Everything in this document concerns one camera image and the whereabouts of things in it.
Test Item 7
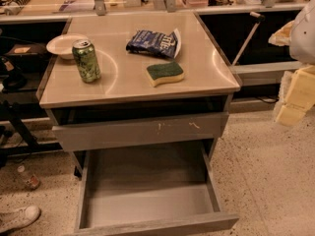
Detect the grey drawer cabinet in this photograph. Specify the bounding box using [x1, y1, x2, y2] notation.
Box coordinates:
[35, 11, 242, 236]

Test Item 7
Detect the yellow green sponge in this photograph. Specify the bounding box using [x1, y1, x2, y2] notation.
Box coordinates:
[146, 62, 184, 87]

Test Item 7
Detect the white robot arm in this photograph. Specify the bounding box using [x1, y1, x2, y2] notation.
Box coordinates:
[268, 0, 315, 126]

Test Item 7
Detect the closed grey top drawer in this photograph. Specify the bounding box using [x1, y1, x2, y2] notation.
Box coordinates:
[52, 112, 228, 151]

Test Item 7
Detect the open grey middle drawer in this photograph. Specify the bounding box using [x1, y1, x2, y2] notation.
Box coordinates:
[73, 141, 238, 236]

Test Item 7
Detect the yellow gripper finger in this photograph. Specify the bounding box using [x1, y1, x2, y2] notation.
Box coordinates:
[268, 21, 293, 46]
[275, 65, 315, 126]

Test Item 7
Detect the green soda can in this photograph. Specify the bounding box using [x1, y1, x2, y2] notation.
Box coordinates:
[72, 39, 100, 83]

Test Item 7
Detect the blue chip bag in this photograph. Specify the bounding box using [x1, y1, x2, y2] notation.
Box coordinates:
[126, 29, 181, 59]

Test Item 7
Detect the plastic bottle on floor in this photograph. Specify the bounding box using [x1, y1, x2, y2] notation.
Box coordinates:
[17, 165, 40, 190]

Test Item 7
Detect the white sneaker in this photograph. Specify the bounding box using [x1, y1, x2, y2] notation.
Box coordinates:
[0, 206, 41, 233]

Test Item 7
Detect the white bowl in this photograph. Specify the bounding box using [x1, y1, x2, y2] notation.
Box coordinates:
[46, 33, 87, 60]

